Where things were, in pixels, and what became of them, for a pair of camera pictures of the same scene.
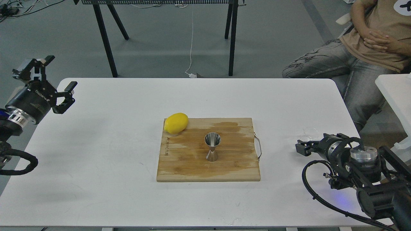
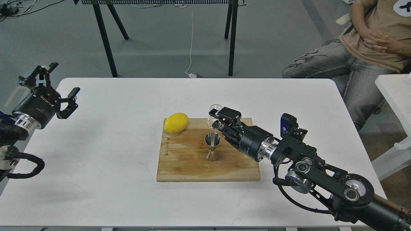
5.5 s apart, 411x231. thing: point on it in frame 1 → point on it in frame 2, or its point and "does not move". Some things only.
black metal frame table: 232,14 does not move
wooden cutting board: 183,156 does not move
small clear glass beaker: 310,134 → 216,106
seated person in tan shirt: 379,43 does not move
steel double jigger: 212,139 does not move
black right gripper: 332,146 → 246,138
